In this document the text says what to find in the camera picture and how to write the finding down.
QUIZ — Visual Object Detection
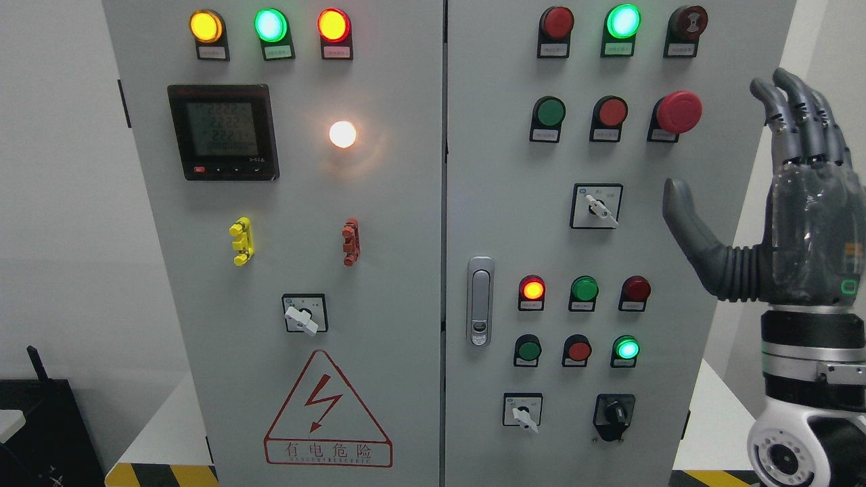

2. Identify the gray robotic hand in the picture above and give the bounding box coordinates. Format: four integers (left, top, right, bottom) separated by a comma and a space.
662, 68, 864, 307

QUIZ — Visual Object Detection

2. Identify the gray rotary switch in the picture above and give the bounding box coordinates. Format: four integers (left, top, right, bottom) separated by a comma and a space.
502, 392, 543, 434
281, 294, 329, 336
570, 183, 624, 230

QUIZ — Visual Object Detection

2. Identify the red emergency stop button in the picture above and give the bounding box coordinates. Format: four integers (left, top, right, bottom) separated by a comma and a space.
647, 90, 703, 143

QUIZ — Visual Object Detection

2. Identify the lit green push button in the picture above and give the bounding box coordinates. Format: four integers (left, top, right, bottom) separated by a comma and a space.
610, 335, 641, 368

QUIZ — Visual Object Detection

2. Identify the middle green indicator light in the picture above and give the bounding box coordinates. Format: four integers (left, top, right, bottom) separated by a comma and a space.
568, 275, 599, 312

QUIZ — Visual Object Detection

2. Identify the green indicator light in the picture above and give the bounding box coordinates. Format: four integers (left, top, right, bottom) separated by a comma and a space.
568, 275, 599, 312
600, 3, 641, 58
254, 8, 295, 61

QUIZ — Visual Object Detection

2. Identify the upper red push button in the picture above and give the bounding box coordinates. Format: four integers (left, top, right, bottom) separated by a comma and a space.
589, 95, 629, 143

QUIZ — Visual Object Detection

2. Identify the red push button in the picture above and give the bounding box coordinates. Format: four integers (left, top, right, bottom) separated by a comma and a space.
561, 335, 593, 368
589, 95, 629, 143

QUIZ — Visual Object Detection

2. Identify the lower red push button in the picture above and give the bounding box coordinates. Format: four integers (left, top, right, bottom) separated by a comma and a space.
561, 335, 593, 368

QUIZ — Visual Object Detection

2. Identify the dark red buzzer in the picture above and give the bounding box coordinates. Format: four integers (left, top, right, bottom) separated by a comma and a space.
663, 4, 708, 58

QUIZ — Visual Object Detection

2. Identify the lit red indicator light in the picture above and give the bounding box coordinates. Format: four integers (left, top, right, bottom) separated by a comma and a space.
518, 275, 545, 311

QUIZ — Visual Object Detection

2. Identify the lower green push button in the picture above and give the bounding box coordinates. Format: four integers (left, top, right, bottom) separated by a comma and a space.
513, 333, 543, 367

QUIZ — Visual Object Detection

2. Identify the top right green indicator light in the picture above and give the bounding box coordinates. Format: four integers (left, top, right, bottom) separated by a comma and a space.
600, 3, 641, 58

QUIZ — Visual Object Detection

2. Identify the upper green push button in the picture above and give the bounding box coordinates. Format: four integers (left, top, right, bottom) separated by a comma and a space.
529, 95, 566, 143

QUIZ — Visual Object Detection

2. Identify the top right red indicator light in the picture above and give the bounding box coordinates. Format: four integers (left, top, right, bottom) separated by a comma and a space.
537, 6, 575, 59

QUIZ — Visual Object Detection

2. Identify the red terminal connector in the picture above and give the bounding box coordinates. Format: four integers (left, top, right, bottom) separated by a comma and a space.
341, 218, 360, 267

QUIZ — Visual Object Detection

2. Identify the gray electrical cabinet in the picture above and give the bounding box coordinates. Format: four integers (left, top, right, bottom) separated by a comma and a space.
104, 1, 796, 486

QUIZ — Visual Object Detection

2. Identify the white glowing indicator light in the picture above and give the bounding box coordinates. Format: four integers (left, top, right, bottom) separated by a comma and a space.
328, 120, 358, 149

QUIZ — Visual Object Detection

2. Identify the high voltage warning sticker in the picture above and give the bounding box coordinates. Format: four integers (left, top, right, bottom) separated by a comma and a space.
264, 349, 393, 468

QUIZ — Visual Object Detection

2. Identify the top left red indicator light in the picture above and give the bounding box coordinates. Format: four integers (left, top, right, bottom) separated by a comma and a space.
317, 8, 355, 60

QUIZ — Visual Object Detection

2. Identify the yellow terminal connector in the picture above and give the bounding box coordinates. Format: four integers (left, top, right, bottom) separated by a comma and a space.
229, 216, 256, 267

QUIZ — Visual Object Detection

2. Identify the top left green indicator light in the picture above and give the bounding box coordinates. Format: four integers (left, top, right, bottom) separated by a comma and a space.
254, 8, 295, 61

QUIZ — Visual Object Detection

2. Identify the digital power meter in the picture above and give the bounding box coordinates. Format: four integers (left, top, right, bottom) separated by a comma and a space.
167, 84, 279, 181

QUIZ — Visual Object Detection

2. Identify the yellow indicator light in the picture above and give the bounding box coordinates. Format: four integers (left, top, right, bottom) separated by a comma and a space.
189, 9, 230, 62

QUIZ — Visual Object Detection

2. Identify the black box with antenna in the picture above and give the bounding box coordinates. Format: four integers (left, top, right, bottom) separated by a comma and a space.
1, 346, 104, 486

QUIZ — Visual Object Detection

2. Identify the black rotary selector switch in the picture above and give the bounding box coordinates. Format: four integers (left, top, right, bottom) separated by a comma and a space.
593, 394, 636, 442

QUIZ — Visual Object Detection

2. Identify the silver door latch handle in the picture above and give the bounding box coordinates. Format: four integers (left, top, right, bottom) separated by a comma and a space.
467, 256, 495, 346

